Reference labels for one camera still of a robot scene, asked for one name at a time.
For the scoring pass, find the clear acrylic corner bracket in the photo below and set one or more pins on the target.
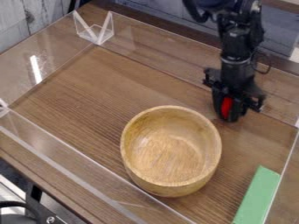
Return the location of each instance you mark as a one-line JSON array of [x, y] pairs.
[[98, 34]]

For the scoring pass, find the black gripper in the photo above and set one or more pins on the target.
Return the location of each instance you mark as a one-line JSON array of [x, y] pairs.
[[234, 81]]

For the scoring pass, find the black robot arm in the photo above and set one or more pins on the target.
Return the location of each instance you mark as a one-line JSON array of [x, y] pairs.
[[238, 18]]

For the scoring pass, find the green tape strip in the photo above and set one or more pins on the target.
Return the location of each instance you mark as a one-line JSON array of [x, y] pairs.
[[257, 200]]

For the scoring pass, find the black table clamp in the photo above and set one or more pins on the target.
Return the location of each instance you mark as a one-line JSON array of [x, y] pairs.
[[43, 214]]

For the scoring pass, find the red plush strawberry toy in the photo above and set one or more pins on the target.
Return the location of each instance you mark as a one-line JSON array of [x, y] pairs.
[[226, 106]]

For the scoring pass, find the wooden bowl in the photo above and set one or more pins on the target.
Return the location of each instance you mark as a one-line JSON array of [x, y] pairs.
[[172, 149]]

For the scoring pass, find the clear acrylic front wall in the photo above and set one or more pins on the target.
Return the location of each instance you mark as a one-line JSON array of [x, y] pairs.
[[87, 187]]

